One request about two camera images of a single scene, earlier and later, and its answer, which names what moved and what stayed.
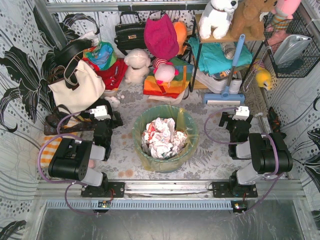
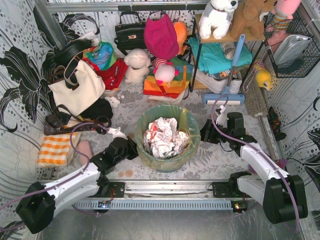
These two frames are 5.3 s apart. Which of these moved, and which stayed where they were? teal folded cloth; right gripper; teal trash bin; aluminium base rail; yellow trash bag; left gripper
Moved: right gripper; left gripper
Stayed: teal folded cloth; yellow trash bag; aluminium base rail; teal trash bin
